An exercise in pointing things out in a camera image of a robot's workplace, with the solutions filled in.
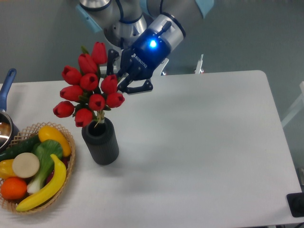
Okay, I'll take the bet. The middle table clamp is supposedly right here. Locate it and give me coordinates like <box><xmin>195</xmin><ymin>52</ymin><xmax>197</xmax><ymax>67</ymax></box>
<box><xmin>152</xmin><ymin>58</ymin><xmax>169</xmax><ymax>76</ymax></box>

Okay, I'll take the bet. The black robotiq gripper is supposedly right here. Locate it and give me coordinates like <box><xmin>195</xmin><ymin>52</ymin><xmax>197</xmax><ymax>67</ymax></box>
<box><xmin>106</xmin><ymin>28</ymin><xmax>171</xmax><ymax>95</ymax></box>

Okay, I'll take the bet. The blue handled saucepan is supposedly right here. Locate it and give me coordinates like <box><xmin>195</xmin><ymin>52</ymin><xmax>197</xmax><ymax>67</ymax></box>
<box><xmin>0</xmin><ymin>68</ymin><xmax>19</xmax><ymax>152</ymax></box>

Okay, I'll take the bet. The dark grey ribbed vase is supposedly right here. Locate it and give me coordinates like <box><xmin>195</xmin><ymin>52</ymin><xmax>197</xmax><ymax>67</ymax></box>
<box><xmin>81</xmin><ymin>117</ymin><xmax>119</xmax><ymax>165</ymax></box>

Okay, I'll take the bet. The beige round disc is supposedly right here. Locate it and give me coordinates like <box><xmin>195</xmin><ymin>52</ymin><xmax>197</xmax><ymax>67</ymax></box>
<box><xmin>12</xmin><ymin>152</ymin><xmax>40</xmax><ymax>178</ymax></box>

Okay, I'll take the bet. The red fruit in basket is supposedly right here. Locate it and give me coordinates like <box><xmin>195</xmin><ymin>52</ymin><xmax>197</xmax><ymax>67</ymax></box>
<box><xmin>45</xmin><ymin>157</ymin><xmax>69</xmax><ymax>184</ymax></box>

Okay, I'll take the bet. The right table clamp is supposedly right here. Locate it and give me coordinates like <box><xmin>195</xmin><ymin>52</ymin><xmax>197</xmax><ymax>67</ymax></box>
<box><xmin>194</xmin><ymin>54</ymin><xmax>204</xmax><ymax>74</ymax></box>

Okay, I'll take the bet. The table clamp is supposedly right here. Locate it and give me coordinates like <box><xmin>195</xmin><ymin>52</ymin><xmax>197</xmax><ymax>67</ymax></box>
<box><xmin>152</xmin><ymin>58</ymin><xmax>169</xmax><ymax>76</ymax></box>
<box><xmin>194</xmin><ymin>54</ymin><xmax>204</xmax><ymax>74</ymax></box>

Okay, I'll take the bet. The green bok choy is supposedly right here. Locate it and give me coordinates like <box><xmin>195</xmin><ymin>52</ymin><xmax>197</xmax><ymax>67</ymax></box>
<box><xmin>27</xmin><ymin>140</ymin><xmax>63</xmax><ymax>195</ymax></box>

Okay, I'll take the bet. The white frame at right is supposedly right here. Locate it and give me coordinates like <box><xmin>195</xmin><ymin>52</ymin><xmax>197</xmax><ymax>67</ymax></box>
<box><xmin>281</xmin><ymin>81</ymin><xmax>304</xmax><ymax>128</ymax></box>

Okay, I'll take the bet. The yellow bell pepper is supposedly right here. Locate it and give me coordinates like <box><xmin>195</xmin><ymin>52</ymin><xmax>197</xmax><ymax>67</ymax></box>
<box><xmin>0</xmin><ymin>159</ymin><xmax>17</xmax><ymax>180</ymax></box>

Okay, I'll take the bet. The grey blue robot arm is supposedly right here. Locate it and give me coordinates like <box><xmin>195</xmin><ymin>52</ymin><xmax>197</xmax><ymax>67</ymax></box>
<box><xmin>76</xmin><ymin>0</ymin><xmax>214</xmax><ymax>94</ymax></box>

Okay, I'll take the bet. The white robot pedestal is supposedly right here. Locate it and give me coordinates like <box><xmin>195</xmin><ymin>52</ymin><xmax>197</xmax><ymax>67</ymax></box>
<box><xmin>103</xmin><ymin>13</ymin><xmax>152</xmax><ymax>77</ymax></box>

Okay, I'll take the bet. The green cucumber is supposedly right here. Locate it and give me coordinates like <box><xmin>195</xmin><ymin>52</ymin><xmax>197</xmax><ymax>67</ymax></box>
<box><xmin>0</xmin><ymin>134</ymin><xmax>40</xmax><ymax>161</ymax></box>

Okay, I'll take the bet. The black device at edge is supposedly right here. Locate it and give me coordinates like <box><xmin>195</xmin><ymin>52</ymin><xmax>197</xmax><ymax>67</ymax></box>
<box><xmin>286</xmin><ymin>192</ymin><xmax>304</xmax><ymax>218</ymax></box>

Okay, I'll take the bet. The yellow banana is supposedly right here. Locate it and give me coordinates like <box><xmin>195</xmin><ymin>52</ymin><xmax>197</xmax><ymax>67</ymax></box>
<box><xmin>16</xmin><ymin>154</ymin><xmax>67</xmax><ymax>212</ymax></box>

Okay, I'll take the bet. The red tulip bouquet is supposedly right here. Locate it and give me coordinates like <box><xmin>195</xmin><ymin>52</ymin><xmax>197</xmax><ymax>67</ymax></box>
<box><xmin>53</xmin><ymin>42</ymin><xmax>125</xmax><ymax>127</ymax></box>

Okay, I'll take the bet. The woven wicker basket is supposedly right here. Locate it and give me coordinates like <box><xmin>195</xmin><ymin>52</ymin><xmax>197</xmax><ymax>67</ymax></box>
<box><xmin>0</xmin><ymin>122</ymin><xmax>76</xmax><ymax>215</ymax></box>

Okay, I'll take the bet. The yellow lemon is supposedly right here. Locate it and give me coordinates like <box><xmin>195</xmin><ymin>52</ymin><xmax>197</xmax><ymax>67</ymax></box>
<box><xmin>38</xmin><ymin>125</ymin><xmax>71</xmax><ymax>157</ymax></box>

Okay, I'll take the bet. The orange fruit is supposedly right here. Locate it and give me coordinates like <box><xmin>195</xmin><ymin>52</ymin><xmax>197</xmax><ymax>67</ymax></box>
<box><xmin>0</xmin><ymin>177</ymin><xmax>27</xmax><ymax>200</ymax></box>

